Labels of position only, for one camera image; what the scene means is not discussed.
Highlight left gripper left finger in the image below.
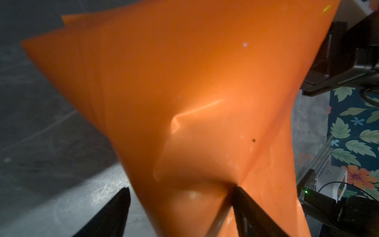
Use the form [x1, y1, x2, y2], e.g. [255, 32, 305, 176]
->
[74, 188, 131, 237]

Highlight yellow wrapping paper sheet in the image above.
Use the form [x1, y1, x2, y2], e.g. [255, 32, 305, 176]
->
[22, 1, 340, 237]

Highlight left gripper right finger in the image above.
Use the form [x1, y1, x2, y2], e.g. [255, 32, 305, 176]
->
[232, 187, 288, 237]

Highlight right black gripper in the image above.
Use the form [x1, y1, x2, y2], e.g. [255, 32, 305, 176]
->
[301, 1, 379, 97]

